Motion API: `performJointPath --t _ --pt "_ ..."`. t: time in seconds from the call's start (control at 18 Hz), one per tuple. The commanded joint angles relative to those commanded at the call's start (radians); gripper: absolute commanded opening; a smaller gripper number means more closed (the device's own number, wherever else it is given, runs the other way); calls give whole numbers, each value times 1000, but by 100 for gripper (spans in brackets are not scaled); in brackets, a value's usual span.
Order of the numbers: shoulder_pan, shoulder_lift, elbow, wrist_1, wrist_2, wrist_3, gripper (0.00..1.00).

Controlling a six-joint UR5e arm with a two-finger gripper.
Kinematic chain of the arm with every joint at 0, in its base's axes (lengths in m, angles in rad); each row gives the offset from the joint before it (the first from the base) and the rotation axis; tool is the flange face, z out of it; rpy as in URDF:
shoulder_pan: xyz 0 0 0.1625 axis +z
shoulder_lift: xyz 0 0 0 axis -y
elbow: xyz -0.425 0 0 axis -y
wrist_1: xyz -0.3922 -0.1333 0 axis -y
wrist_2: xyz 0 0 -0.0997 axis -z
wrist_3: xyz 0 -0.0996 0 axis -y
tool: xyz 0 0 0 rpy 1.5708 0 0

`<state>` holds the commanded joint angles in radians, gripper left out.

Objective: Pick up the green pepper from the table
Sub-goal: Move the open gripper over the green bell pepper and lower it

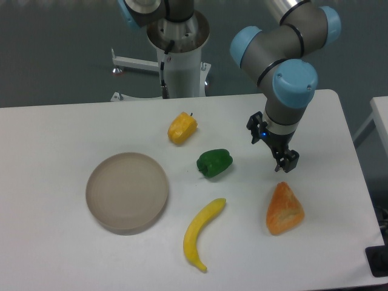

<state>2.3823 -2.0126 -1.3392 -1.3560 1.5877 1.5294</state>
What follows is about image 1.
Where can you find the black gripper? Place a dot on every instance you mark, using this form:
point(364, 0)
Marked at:
point(286, 159)

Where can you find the green bell pepper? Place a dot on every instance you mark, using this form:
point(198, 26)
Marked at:
point(214, 162)

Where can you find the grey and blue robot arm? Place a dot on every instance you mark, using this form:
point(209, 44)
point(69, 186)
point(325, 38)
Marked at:
point(273, 60)

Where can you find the orange bell pepper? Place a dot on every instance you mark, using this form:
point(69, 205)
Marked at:
point(284, 211)

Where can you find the yellow bell pepper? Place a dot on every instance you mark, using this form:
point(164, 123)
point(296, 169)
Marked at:
point(181, 128)

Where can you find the white side table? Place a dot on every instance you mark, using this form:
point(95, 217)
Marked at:
point(376, 120)

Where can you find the yellow banana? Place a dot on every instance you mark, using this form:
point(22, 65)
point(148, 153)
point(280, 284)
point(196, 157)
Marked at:
point(207, 214)

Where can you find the black device at table edge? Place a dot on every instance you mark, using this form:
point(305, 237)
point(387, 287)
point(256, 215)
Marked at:
point(377, 260)

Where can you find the beige round plate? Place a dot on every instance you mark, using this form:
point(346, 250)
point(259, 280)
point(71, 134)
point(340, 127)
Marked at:
point(127, 193)

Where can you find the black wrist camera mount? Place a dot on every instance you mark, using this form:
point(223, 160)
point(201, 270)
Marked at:
point(257, 127)

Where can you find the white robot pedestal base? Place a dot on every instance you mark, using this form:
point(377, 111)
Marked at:
point(178, 45)

